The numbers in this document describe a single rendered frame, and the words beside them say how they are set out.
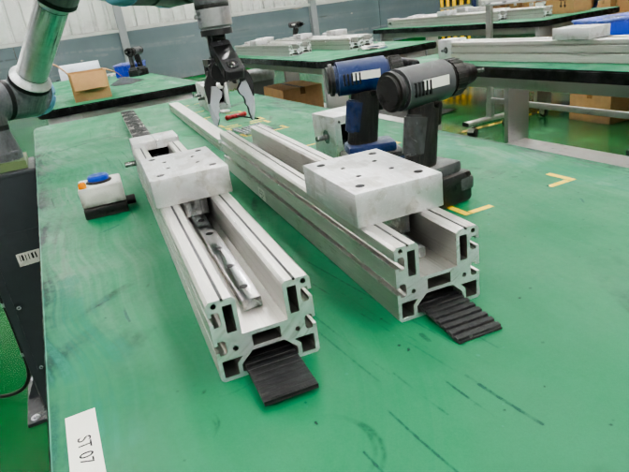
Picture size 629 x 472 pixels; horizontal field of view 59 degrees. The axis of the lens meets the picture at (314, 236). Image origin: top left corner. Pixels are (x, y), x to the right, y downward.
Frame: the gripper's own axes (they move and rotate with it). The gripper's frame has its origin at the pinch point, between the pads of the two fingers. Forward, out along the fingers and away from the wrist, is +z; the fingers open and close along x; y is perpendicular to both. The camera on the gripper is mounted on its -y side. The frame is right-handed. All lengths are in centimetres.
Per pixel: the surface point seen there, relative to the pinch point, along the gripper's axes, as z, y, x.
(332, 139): 5.4, -17.8, -16.5
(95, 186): 4.0, -19.9, 32.9
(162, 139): 0.4, -4.1, 17.5
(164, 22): -41, 1112, -132
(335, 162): -2, -64, 2
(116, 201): 7.7, -20.1, 29.9
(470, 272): 7, -84, -4
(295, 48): 3, 296, -120
